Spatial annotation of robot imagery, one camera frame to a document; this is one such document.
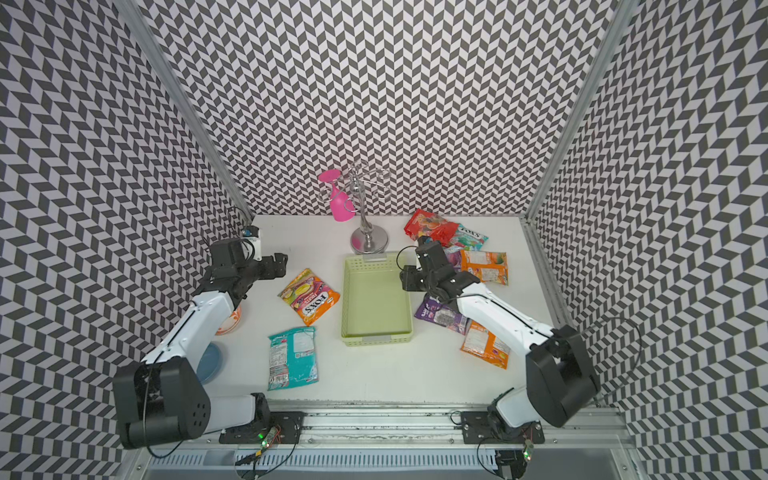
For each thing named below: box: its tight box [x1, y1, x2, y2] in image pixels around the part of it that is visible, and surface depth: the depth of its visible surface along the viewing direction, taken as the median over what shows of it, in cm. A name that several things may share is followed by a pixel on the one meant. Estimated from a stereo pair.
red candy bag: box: [404, 208, 459, 247], surface depth 111 cm
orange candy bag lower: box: [460, 318, 511, 370], surface depth 86 cm
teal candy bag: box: [267, 327, 319, 391], surface depth 84 cm
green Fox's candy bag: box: [450, 224, 489, 251], surface depth 111 cm
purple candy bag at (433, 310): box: [414, 294, 470, 336], surface depth 93 cm
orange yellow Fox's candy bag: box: [277, 268, 341, 327], surface depth 95 cm
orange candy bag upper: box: [460, 250, 509, 286], surface depth 104 cm
